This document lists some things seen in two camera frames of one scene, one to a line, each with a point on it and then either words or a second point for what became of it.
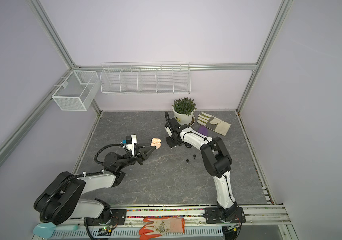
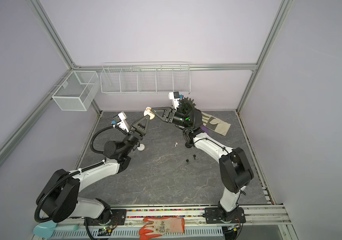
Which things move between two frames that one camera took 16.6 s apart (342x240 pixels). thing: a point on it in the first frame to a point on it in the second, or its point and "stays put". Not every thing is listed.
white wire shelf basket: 148,77 stays put
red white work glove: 161,226 stays put
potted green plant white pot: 183,110 stays put
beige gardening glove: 213,124 stays put
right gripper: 170,144 to 171,117
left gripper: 140,154 to 137,128
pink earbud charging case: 156,142 to 149,112
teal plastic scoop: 45,230 stays put
